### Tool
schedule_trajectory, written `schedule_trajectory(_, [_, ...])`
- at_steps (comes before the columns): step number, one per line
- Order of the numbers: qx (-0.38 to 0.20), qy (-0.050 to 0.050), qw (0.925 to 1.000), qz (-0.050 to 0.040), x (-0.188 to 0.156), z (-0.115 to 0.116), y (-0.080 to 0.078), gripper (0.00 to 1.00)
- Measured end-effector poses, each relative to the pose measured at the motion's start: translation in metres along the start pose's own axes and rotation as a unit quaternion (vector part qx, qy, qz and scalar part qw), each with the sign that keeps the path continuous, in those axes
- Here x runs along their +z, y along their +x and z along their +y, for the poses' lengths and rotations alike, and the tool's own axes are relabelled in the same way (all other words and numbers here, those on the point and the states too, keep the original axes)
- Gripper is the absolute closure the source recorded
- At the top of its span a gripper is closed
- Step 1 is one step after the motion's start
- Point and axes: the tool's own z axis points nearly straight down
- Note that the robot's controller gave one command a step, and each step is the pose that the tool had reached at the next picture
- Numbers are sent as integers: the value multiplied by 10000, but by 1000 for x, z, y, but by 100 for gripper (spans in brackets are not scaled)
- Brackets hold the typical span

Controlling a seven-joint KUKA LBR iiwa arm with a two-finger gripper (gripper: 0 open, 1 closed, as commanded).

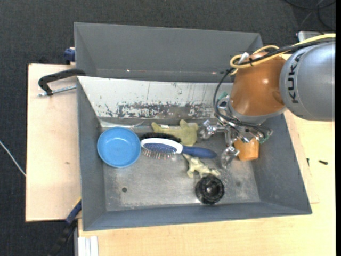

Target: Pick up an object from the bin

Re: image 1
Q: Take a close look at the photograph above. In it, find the blue plastic bowl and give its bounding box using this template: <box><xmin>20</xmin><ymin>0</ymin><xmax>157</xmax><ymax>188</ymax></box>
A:
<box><xmin>96</xmin><ymin>126</ymin><xmax>142</xmax><ymax>169</ymax></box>

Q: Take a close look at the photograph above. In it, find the grey metal bin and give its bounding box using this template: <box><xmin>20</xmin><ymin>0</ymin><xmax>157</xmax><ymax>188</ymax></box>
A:
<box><xmin>74</xmin><ymin>22</ymin><xmax>313</xmax><ymax>231</ymax></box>

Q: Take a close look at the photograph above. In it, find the pale yellow toy dinosaur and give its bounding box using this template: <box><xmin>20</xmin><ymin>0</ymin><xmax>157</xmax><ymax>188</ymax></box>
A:
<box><xmin>182</xmin><ymin>153</ymin><xmax>222</xmax><ymax>179</ymax></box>

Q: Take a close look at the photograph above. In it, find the blue and white hairbrush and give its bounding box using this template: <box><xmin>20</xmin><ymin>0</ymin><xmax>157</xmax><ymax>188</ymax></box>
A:
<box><xmin>139</xmin><ymin>131</ymin><xmax>218</xmax><ymax>161</ymax></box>

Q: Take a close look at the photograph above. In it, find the black round ribbed knob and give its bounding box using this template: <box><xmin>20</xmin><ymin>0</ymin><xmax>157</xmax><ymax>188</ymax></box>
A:
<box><xmin>194</xmin><ymin>175</ymin><xmax>225</xmax><ymax>205</ymax></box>

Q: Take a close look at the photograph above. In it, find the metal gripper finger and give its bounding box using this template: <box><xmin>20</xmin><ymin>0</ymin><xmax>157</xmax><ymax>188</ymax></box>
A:
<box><xmin>199</xmin><ymin>119</ymin><xmax>229</xmax><ymax>140</ymax></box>
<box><xmin>220</xmin><ymin>145</ymin><xmax>240</xmax><ymax>170</ymax></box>

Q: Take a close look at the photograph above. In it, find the orange translucent cup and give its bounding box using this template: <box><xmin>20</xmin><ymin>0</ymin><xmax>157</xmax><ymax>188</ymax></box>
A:
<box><xmin>233</xmin><ymin>137</ymin><xmax>260</xmax><ymax>162</ymax></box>

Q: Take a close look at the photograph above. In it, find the yellow-green toy animal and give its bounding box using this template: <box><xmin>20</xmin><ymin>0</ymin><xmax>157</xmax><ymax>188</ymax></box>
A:
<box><xmin>151</xmin><ymin>119</ymin><xmax>200</xmax><ymax>147</ymax></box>

